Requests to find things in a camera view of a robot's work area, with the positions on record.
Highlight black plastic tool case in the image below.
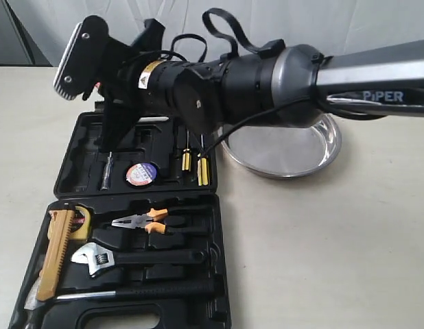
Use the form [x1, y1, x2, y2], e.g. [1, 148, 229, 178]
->
[9, 111, 231, 328]

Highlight white backdrop curtain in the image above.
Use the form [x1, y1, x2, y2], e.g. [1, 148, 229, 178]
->
[10, 0, 424, 65]

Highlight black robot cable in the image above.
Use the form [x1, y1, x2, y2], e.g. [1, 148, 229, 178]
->
[169, 9, 391, 155]

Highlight yellow tape measure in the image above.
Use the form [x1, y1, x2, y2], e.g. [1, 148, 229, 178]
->
[69, 206, 91, 243]

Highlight black handle adjustable wrench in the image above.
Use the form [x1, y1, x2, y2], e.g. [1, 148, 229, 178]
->
[71, 243, 207, 277]

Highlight orange handle combination pliers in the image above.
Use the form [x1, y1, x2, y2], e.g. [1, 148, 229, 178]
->
[111, 208, 209, 236]

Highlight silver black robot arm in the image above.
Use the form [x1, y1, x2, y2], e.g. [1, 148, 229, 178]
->
[96, 8, 424, 134]

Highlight black handle claw hammer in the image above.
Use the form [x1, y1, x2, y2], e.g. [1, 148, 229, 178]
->
[48, 278, 217, 302]

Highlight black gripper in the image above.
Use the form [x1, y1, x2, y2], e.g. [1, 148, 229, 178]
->
[96, 19, 165, 151]

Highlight round stainless steel dish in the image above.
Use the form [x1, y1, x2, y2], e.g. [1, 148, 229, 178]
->
[222, 114, 342, 180]

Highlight yellow utility knife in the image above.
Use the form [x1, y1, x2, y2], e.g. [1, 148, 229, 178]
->
[36, 209, 75, 302]

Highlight yellow black large screwdriver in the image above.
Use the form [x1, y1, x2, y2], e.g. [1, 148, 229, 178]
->
[197, 134, 210, 186]

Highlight black electrical tape roll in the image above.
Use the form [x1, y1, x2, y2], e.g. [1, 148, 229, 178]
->
[126, 162, 158, 186]

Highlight yellow black small screwdriver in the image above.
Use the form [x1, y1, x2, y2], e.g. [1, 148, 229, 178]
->
[181, 130, 191, 171]

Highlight clear handle test screwdriver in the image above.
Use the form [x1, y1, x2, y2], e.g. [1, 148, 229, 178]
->
[100, 151, 113, 191]

